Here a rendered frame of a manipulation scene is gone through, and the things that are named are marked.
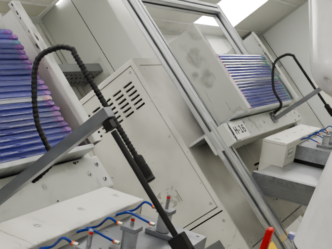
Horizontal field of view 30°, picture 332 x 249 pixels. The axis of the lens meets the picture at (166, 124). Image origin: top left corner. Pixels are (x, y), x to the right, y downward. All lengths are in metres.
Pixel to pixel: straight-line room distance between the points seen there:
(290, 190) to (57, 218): 0.98
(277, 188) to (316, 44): 1.15
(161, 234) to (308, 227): 0.39
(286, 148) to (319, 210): 1.36
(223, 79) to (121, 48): 2.28
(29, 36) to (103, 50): 3.05
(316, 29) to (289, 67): 7.95
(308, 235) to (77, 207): 0.46
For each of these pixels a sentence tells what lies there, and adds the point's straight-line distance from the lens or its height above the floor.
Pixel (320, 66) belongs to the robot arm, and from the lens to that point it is 0.67.
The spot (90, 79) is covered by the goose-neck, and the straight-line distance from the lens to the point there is 1.00.
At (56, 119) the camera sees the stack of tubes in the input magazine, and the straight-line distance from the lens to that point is 1.10.
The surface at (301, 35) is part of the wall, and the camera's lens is 8.60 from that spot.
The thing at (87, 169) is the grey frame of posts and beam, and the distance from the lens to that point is 1.13.
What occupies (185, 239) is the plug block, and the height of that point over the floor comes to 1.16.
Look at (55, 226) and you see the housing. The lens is 0.91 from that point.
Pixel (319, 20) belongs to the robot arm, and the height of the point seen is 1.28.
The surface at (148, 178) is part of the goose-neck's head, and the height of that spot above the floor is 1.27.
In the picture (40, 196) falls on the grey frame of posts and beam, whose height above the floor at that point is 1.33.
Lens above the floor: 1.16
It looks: 10 degrees up
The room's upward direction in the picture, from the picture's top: 32 degrees counter-clockwise
